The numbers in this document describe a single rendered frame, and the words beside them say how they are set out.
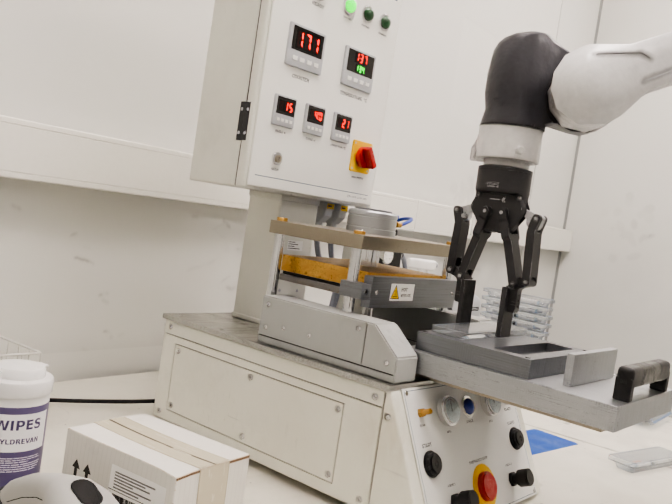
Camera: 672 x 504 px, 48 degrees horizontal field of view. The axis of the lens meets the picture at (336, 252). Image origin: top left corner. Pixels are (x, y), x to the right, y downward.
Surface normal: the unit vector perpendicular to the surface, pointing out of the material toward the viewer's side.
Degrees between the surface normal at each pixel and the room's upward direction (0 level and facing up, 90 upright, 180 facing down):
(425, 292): 90
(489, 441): 65
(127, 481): 88
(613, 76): 78
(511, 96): 101
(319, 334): 90
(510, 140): 90
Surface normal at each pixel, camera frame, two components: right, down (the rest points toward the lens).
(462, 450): 0.75, -0.29
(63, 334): 0.80, 0.15
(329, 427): -0.63, -0.05
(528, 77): 0.19, 0.03
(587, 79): -0.28, -0.01
